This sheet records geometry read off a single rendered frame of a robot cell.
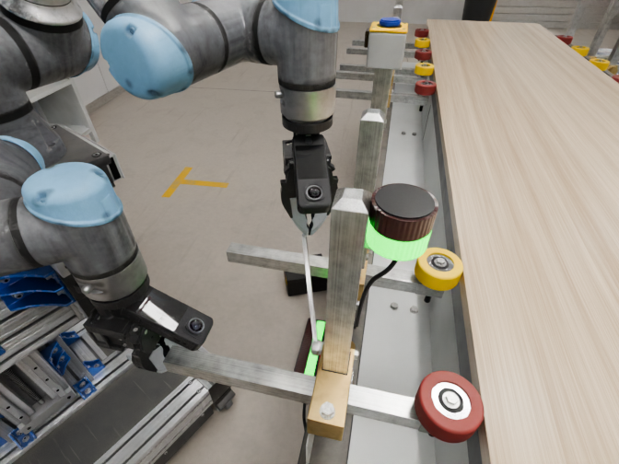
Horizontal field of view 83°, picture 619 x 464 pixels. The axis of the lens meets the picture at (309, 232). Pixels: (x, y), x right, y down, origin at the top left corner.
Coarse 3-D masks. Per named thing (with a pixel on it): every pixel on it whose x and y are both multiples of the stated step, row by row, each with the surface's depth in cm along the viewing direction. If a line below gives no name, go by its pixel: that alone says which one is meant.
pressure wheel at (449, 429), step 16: (432, 384) 46; (448, 384) 46; (464, 384) 46; (416, 400) 46; (432, 400) 44; (448, 400) 44; (464, 400) 45; (480, 400) 44; (432, 416) 43; (448, 416) 43; (464, 416) 43; (480, 416) 43; (432, 432) 44; (448, 432) 42; (464, 432) 42
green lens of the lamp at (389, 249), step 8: (368, 224) 33; (368, 232) 34; (376, 232) 32; (368, 240) 34; (376, 240) 33; (384, 240) 32; (392, 240) 32; (416, 240) 32; (424, 240) 32; (376, 248) 33; (384, 248) 32; (392, 248) 32; (400, 248) 32; (408, 248) 32; (416, 248) 32; (424, 248) 33; (384, 256) 33; (392, 256) 33; (400, 256) 32; (408, 256) 32; (416, 256) 33
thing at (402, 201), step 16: (384, 192) 33; (400, 192) 33; (416, 192) 33; (384, 208) 31; (400, 208) 31; (416, 208) 31; (432, 208) 31; (400, 240) 31; (384, 272) 38; (368, 288) 41
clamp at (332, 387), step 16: (352, 352) 53; (320, 368) 51; (352, 368) 52; (320, 384) 50; (336, 384) 50; (320, 400) 48; (336, 400) 48; (320, 416) 46; (336, 416) 46; (320, 432) 48; (336, 432) 47
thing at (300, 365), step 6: (306, 330) 76; (306, 336) 75; (312, 336) 75; (306, 342) 74; (306, 348) 73; (300, 354) 71; (306, 354) 71; (300, 360) 71; (306, 360) 71; (300, 366) 69; (300, 372) 69
